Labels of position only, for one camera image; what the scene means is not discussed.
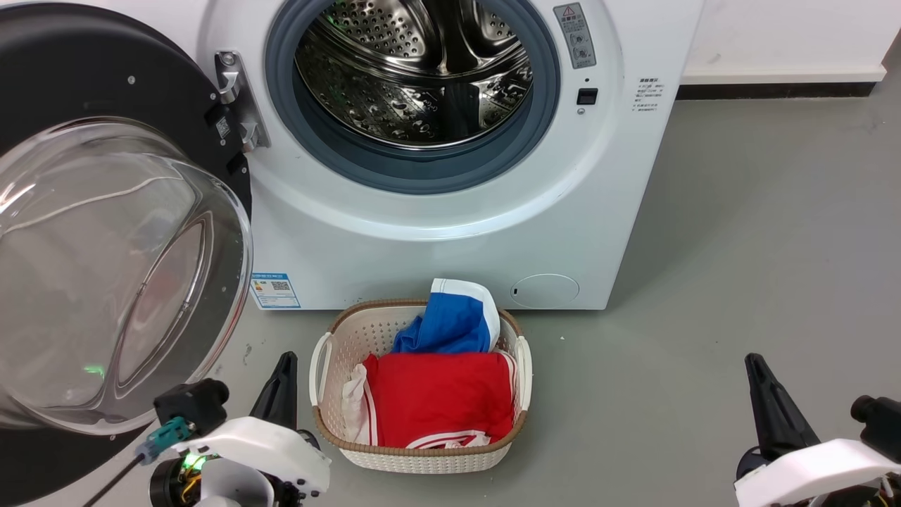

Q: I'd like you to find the white printed text sticker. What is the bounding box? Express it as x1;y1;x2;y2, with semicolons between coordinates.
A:
632;77;662;113

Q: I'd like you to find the white front-load washing machine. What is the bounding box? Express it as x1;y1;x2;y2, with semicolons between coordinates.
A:
158;0;706;311

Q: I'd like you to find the blue and white garment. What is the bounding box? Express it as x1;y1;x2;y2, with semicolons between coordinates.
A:
391;278;501;354

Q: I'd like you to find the black round glass washer door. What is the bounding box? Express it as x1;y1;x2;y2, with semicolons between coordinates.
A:
0;3;255;506

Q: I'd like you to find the thick white power cable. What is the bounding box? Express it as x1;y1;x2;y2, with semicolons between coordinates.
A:
0;176;185;234

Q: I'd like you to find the red and white garment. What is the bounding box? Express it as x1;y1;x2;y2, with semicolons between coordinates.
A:
341;352;522;450

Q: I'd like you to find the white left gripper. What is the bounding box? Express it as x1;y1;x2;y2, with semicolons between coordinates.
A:
149;351;332;507

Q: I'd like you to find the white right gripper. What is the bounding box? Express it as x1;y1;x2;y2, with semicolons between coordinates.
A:
734;353;901;507

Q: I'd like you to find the round white filter cover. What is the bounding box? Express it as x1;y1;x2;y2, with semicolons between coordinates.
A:
510;274;581;308

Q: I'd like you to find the blue energy label sticker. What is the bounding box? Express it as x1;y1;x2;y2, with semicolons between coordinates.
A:
251;273;302;310

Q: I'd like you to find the grey warning sticker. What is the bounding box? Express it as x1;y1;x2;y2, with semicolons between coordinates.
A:
553;2;597;70

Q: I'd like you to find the white plastic laundry basket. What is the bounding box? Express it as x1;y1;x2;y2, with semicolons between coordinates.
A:
309;299;534;474

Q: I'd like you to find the teal cable connector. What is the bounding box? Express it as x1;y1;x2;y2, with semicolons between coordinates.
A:
136;416;196;466

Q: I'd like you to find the grey metal door hinge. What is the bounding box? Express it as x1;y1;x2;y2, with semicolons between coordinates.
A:
214;51;272;153

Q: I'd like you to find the black skirting strip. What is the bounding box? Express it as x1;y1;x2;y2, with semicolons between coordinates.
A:
677;82;878;100

